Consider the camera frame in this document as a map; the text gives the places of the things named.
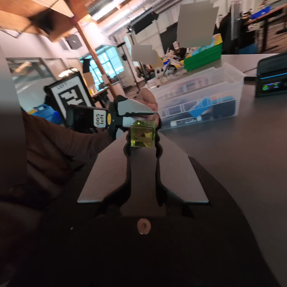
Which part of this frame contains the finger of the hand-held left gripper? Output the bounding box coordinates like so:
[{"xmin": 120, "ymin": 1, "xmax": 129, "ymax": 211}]
[
  {"xmin": 118, "ymin": 117, "xmax": 144, "ymax": 133},
  {"xmin": 117, "ymin": 98, "xmax": 158, "ymax": 117}
]

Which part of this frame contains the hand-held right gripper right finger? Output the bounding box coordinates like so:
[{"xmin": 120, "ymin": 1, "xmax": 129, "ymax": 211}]
[{"xmin": 155, "ymin": 132, "xmax": 209, "ymax": 207}]

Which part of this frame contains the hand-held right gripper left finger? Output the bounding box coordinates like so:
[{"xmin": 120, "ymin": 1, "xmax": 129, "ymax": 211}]
[{"xmin": 77, "ymin": 131, "xmax": 132, "ymax": 204}]

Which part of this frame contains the yellow-green clear cube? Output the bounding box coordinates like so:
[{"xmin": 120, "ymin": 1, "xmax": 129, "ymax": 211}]
[{"xmin": 130, "ymin": 120, "xmax": 157, "ymax": 148}]

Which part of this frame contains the clear plastic bin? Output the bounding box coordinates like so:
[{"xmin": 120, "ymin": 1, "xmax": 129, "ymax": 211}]
[{"xmin": 147, "ymin": 62, "xmax": 246, "ymax": 131}]

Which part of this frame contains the blue black whiteboard eraser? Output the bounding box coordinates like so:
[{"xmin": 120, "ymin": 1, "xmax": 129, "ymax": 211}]
[{"xmin": 212, "ymin": 95, "xmax": 236, "ymax": 120}]

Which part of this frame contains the blue container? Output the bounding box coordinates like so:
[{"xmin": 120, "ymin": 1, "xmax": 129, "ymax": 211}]
[{"xmin": 32, "ymin": 104, "xmax": 63, "ymax": 125}]

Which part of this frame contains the bright paned window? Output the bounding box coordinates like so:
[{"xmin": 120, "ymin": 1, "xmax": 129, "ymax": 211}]
[{"xmin": 88, "ymin": 46, "xmax": 125, "ymax": 90}]

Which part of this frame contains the black dry-erase marker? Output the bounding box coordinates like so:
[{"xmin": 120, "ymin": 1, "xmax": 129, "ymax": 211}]
[{"xmin": 170, "ymin": 117, "xmax": 202, "ymax": 127}]

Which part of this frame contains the blue foam block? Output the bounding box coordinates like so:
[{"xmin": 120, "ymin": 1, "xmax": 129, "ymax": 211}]
[{"xmin": 189, "ymin": 96, "xmax": 216, "ymax": 118}]

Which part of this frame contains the green plastic bin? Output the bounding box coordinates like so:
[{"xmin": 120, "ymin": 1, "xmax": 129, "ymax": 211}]
[{"xmin": 184, "ymin": 44, "xmax": 223, "ymax": 72}]

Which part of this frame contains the black studio light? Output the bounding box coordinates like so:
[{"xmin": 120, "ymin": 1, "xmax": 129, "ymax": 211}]
[{"xmin": 130, "ymin": 11, "xmax": 159, "ymax": 34}]

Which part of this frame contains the black charger with display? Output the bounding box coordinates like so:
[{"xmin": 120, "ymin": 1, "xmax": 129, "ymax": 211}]
[{"xmin": 255, "ymin": 53, "xmax": 287, "ymax": 98}]

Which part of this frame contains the wooden post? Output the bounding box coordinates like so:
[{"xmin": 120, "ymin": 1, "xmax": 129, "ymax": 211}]
[{"xmin": 72, "ymin": 20, "xmax": 118, "ymax": 98}]

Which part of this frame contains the dark square wall panel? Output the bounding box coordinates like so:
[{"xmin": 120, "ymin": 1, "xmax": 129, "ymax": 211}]
[{"xmin": 66, "ymin": 34, "xmax": 83, "ymax": 50}]

